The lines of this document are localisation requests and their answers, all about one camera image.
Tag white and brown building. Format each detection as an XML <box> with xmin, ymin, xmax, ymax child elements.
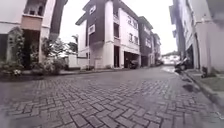
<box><xmin>75</xmin><ymin>0</ymin><xmax>162</xmax><ymax>70</ymax></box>

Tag white building with garage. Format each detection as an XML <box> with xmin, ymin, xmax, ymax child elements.
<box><xmin>168</xmin><ymin>0</ymin><xmax>224</xmax><ymax>74</ymax></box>

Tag distant white building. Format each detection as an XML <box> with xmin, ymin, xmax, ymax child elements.
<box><xmin>161</xmin><ymin>51</ymin><xmax>181</xmax><ymax>66</ymax></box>

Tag parked motorcycle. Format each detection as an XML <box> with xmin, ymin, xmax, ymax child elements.
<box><xmin>173</xmin><ymin>57</ymin><xmax>192</xmax><ymax>74</ymax></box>

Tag grey brick paved road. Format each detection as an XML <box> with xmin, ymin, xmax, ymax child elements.
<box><xmin>0</xmin><ymin>65</ymin><xmax>224</xmax><ymax>128</ymax></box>

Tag dark parked car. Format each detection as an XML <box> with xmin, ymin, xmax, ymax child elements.
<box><xmin>128</xmin><ymin>59</ymin><xmax>140</xmax><ymax>70</ymax></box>

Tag row of bushes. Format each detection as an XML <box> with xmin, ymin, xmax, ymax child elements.
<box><xmin>0</xmin><ymin>37</ymin><xmax>78</xmax><ymax>77</ymax></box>

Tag climbing plant on pillar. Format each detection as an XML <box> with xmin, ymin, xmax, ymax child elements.
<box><xmin>6</xmin><ymin>26</ymin><xmax>26</xmax><ymax>68</ymax></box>

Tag grey concrete kerb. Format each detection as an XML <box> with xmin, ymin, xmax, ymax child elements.
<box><xmin>181</xmin><ymin>69</ymin><xmax>224</xmax><ymax>109</ymax></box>

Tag low white wall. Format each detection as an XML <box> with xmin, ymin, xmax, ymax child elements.
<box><xmin>65</xmin><ymin>54</ymin><xmax>90</xmax><ymax>70</ymax></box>

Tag white building with balcony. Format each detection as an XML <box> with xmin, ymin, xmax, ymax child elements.
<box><xmin>0</xmin><ymin>0</ymin><xmax>69</xmax><ymax>70</ymax></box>

